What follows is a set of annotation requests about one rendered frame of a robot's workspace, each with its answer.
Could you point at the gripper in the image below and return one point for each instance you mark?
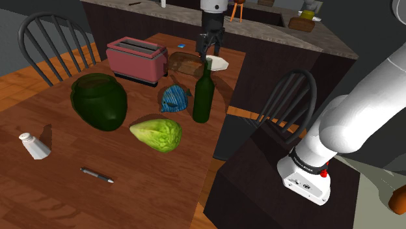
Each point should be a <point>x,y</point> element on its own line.
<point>213,21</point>

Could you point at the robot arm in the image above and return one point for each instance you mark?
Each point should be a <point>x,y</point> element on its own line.
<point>364,120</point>

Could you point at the white plate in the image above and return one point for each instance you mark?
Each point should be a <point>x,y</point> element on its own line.
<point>220,64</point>

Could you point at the small blue flat object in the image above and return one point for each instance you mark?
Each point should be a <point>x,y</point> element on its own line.
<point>181,46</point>

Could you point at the brown bread loaf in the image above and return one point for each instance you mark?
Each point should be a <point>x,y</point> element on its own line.
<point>182,63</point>

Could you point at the dark kitchen counter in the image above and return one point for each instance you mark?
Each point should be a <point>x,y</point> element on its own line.
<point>253,31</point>

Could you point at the dark green bottle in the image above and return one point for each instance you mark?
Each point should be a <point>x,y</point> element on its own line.
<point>203,98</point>

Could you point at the blue fish figure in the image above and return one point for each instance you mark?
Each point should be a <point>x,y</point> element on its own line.
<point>174,100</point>

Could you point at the pink toaster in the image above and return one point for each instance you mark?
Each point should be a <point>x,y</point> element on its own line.
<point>133,61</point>

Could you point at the green lettuce head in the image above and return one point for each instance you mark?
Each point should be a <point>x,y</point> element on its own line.
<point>158,134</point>

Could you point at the dark spindle-back chair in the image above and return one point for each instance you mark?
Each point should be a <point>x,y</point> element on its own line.
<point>23,35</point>
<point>312,92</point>

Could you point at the dark green vase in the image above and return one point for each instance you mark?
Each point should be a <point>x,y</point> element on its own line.
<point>100,103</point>

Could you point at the brown wooden table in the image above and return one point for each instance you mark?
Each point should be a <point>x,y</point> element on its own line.
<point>142,180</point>

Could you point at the grey pen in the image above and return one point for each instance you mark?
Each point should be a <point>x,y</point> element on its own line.
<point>95,174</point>

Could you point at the white salt shaker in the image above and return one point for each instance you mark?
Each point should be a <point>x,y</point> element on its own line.
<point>35,149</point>

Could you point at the orange rounded object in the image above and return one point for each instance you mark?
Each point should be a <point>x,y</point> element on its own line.
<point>399,201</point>

